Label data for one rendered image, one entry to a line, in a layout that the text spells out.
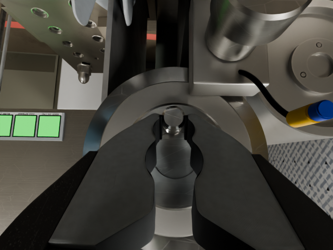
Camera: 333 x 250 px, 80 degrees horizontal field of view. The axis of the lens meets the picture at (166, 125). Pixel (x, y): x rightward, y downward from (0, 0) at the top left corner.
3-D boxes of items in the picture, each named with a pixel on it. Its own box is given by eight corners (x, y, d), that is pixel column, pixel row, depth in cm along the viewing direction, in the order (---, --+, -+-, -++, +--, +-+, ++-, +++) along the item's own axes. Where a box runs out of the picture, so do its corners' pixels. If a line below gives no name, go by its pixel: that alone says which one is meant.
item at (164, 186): (124, 216, 13) (119, 106, 14) (130, 208, 15) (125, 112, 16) (237, 206, 13) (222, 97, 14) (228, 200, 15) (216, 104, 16)
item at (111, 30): (119, -80, 20) (106, 100, 17) (146, 47, 43) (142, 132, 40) (113, -80, 20) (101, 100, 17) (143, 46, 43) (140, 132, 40)
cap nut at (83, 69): (88, 63, 49) (87, 81, 49) (94, 69, 53) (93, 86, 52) (74, 63, 49) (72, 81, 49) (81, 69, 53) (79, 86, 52)
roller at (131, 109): (248, 80, 16) (257, 238, 14) (199, 127, 41) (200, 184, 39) (102, 80, 16) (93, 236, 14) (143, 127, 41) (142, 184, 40)
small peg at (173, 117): (188, 108, 11) (183, 131, 11) (184, 117, 14) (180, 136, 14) (164, 102, 12) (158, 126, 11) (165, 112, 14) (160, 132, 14)
